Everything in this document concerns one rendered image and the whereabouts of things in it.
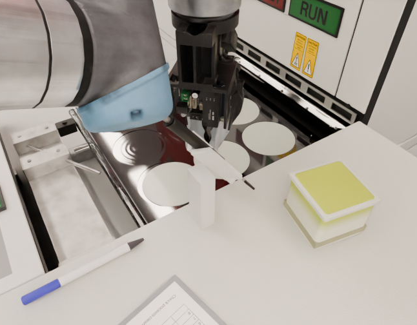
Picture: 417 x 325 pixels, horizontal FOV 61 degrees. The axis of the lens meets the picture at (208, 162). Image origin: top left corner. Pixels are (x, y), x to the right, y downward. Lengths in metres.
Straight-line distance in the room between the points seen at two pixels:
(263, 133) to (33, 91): 0.52
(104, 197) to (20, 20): 0.51
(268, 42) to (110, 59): 0.56
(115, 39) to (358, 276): 0.35
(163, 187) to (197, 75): 0.26
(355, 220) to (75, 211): 0.42
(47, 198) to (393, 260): 0.52
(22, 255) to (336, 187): 0.38
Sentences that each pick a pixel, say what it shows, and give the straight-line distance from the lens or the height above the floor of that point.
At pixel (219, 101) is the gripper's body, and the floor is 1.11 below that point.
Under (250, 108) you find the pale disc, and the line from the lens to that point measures 0.76.
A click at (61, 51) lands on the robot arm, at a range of 0.24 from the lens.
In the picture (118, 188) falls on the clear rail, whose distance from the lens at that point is 0.60.
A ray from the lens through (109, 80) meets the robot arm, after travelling 0.26.
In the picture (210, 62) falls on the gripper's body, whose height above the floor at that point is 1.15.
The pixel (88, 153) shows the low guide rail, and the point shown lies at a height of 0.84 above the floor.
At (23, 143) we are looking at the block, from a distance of 0.74.
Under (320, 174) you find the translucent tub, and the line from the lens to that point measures 0.44.
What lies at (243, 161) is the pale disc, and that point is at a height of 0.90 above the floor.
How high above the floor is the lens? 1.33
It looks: 44 degrees down
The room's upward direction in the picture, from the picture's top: straight up
